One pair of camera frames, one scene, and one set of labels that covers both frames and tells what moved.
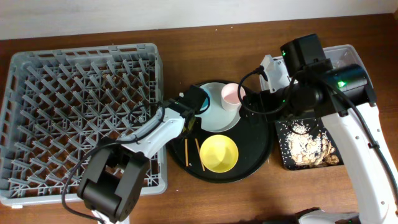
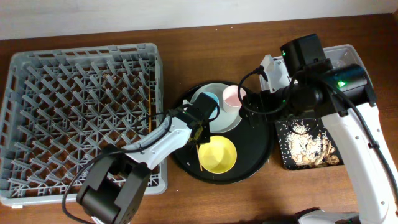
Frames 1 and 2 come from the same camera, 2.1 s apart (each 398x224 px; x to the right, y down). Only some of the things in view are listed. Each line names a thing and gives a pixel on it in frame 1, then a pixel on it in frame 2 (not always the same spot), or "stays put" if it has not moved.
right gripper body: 252,101 stays put
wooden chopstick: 186,152 → 150,111
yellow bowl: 219,153 stays put
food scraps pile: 308,149 stays put
